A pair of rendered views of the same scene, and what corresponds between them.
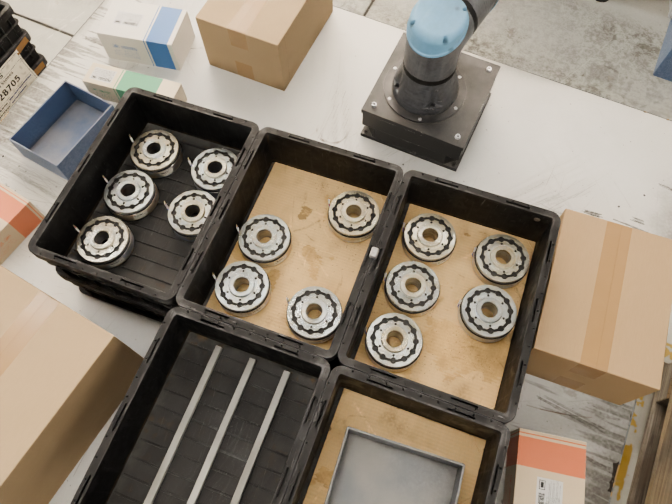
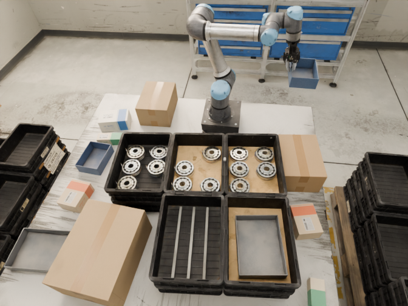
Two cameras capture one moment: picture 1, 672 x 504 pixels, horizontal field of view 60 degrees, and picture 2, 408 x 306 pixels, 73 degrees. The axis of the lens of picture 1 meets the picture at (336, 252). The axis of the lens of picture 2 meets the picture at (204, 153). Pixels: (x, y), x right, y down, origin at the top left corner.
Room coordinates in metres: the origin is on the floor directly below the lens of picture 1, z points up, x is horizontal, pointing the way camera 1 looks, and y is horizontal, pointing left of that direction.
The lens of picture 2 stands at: (-0.39, 0.28, 2.08)
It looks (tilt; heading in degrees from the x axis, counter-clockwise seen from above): 51 degrees down; 344
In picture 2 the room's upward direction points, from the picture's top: 4 degrees counter-clockwise
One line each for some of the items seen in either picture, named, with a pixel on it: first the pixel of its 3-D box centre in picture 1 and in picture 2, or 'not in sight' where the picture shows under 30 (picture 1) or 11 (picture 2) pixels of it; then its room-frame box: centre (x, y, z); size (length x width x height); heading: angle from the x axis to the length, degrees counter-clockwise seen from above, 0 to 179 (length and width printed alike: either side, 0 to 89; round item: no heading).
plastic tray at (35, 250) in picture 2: not in sight; (41, 249); (0.36, 0.95, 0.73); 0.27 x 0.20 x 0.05; 66
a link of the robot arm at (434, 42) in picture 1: (436, 35); (220, 93); (0.88, -0.22, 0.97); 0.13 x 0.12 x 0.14; 144
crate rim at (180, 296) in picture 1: (295, 234); (196, 161); (0.47, 0.07, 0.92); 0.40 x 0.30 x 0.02; 158
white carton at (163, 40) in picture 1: (147, 34); (115, 120); (1.14, 0.47, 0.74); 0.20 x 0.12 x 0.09; 75
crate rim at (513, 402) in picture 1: (453, 286); (253, 163); (0.35, -0.20, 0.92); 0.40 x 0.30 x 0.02; 158
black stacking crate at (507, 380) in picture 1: (448, 296); (252, 168); (0.35, -0.20, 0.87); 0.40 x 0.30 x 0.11; 158
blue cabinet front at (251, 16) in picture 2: not in sight; (230, 31); (2.21, -0.86, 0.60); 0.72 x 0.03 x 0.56; 62
